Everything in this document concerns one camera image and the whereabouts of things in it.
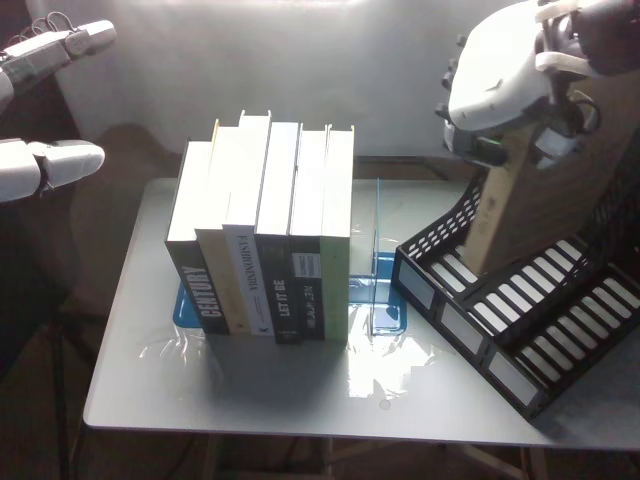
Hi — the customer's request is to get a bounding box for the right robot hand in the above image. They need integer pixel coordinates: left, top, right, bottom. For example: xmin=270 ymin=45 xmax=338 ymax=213
xmin=433 ymin=0 xmax=601 ymax=171

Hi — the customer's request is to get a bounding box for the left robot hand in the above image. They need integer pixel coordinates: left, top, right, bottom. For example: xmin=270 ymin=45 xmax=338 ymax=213
xmin=0 ymin=19 xmax=117 ymax=204

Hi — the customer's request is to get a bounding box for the brown kraft cover book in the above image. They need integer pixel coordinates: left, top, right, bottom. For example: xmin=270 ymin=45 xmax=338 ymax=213
xmin=462 ymin=74 xmax=626 ymax=279

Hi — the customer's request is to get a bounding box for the black Century book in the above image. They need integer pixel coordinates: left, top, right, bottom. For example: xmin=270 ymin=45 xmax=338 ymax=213
xmin=163 ymin=139 xmax=231 ymax=335

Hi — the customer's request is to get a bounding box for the cream spine book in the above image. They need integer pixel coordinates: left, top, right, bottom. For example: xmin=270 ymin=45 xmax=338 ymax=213
xmin=193 ymin=118 xmax=255 ymax=336

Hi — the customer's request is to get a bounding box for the white Fashionaria book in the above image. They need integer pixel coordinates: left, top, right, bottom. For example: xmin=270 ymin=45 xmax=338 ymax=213
xmin=223 ymin=109 xmax=275 ymax=336

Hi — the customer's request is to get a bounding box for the white backdrop curtain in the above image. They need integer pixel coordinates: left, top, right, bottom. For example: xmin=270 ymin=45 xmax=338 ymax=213
xmin=24 ymin=0 xmax=501 ymax=161

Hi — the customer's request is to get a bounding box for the light green book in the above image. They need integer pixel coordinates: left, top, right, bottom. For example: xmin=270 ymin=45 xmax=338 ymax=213
xmin=319 ymin=124 xmax=356 ymax=343

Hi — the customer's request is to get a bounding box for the black Let It Be book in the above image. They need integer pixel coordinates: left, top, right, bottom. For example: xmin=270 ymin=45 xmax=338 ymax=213
xmin=255 ymin=121 xmax=303 ymax=345

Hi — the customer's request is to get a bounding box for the black book white label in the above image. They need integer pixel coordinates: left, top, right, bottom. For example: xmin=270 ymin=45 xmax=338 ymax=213
xmin=288 ymin=128 xmax=329 ymax=342

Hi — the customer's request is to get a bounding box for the blue bookend with clear divider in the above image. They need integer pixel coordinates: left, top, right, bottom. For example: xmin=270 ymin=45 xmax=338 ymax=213
xmin=172 ymin=177 xmax=409 ymax=341

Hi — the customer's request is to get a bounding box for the black three-slot file rack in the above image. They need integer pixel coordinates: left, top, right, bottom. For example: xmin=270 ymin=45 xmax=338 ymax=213
xmin=393 ymin=149 xmax=640 ymax=420

